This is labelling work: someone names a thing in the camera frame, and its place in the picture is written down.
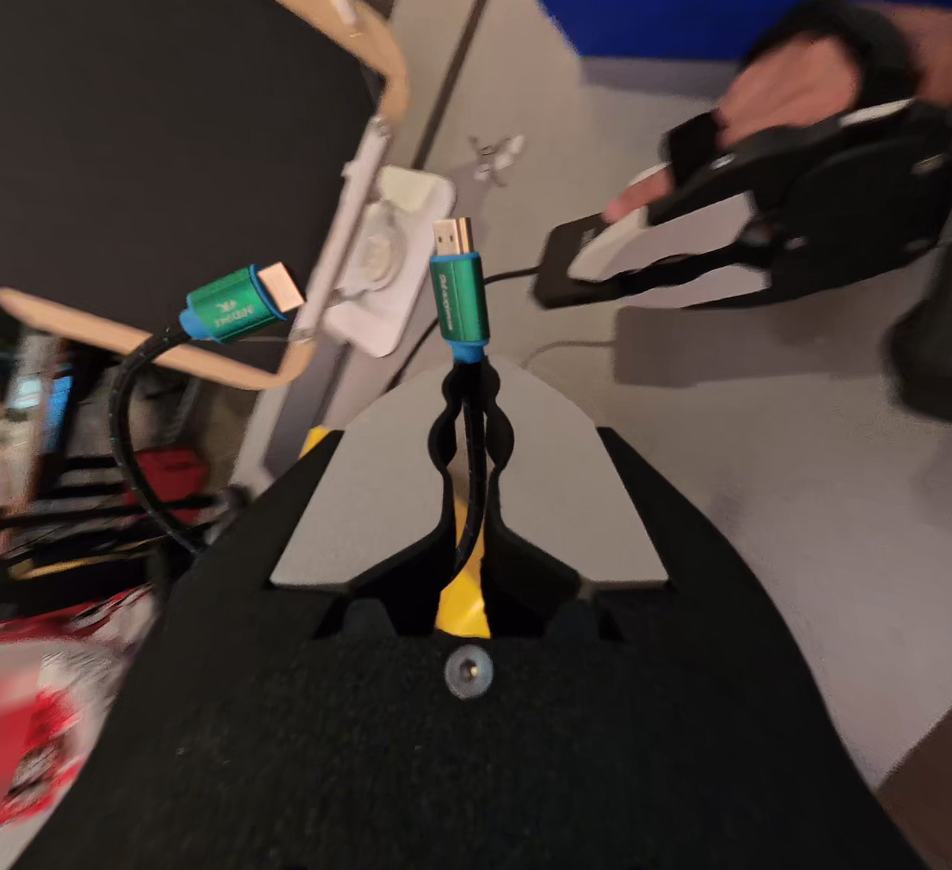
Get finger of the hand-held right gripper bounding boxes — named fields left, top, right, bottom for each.
left=613, top=245, right=772, bottom=311
left=569, top=191, right=758, bottom=283

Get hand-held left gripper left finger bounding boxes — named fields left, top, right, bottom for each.
left=269, top=363, right=456, bottom=592

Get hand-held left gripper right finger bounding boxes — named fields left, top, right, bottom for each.
left=482, top=355, right=670, bottom=592

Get black adapter box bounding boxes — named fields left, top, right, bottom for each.
left=534, top=214, right=622, bottom=311

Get yellow plastic bin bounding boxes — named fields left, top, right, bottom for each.
left=297, top=424, right=493, bottom=640

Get black braided cable green plugs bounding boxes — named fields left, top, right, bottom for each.
left=108, top=215, right=492, bottom=588

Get grey desk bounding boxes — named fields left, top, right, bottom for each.
left=231, top=0, right=952, bottom=870

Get person's right hand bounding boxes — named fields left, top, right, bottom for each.
left=601, top=0, right=952, bottom=225

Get red plastic crate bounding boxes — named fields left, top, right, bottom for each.
left=134, top=447, right=211, bottom=506

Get small white clips black wire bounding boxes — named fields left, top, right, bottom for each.
left=467, top=133, right=527, bottom=188

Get thin black adapter cable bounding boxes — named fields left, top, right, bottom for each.
left=385, top=266, right=542, bottom=391

